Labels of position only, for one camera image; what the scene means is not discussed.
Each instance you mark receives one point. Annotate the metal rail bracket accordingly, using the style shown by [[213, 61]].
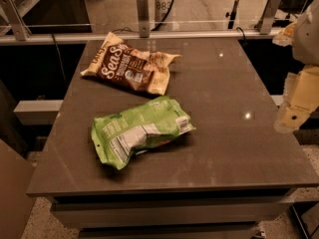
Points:
[[264, 24], [18, 27], [143, 18]]

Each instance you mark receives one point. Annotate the green rice chip bag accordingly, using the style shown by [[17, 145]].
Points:
[[120, 136]]

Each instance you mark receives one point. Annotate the white cylinder post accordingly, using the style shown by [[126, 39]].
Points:
[[162, 8]]

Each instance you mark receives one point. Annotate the left metal rail bracket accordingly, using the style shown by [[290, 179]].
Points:
[[18, 27]]

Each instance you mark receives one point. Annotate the horizontal metal rail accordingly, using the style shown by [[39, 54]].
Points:
[[79, 38]]

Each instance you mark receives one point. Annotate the middle metal rail bracket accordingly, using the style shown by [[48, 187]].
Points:
[[143, 18]]

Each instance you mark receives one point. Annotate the brown seaweed snack bag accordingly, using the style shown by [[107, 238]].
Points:
[[119, 63]]

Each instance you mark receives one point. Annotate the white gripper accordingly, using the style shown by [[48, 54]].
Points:
[[308, 39]]

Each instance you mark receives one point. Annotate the right metal rail bracket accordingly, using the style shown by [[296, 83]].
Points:
[[264, 24]]

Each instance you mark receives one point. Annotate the grey cabinet drawers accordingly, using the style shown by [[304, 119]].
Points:
[[171, 217]]

